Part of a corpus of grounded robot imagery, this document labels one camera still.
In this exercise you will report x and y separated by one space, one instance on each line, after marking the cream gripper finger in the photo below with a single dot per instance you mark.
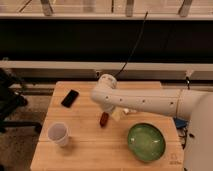
118 114

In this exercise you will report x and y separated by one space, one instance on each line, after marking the red pepper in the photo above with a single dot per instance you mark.
104 119

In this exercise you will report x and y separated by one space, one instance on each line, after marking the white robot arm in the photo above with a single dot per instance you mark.
194 106

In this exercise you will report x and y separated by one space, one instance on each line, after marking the green bowl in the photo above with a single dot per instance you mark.
146 142

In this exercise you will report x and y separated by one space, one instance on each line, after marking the black smartphone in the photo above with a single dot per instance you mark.
70 98

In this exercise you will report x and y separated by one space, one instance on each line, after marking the black office chair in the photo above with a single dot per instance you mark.
9 101

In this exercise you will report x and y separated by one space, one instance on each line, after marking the blue cable connector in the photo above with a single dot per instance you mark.
180 123

